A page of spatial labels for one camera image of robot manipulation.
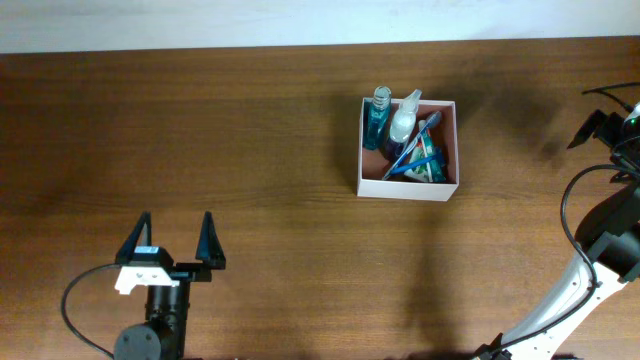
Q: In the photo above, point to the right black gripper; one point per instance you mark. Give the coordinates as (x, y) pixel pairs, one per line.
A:
(607, 130)

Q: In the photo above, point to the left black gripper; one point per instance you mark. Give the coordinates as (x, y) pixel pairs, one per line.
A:
(182, 273)

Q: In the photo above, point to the blue white toothbrush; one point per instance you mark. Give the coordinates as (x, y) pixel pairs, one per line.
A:
(431, 121)

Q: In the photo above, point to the blue disposable razor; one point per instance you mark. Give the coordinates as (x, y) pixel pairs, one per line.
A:
(417, 164)

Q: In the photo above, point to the white green toothpaste tube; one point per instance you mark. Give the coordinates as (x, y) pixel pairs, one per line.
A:
(433, 171)

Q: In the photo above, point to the green soap box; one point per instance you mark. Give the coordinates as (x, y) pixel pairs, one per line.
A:
(422, 173)

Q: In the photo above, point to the purple foam pump bottle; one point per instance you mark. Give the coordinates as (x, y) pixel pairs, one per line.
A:
(402, 126)

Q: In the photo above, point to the teal mouthwash bottle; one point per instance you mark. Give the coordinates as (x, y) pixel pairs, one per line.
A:
(378, 114)

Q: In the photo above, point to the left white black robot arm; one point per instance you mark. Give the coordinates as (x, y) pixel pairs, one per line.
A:
(162, 334)

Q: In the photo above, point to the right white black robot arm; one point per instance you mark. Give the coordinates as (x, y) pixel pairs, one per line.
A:
(606, 245)

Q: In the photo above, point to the white pink-lined open box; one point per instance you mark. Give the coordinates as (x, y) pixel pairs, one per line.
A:
(372, 165)

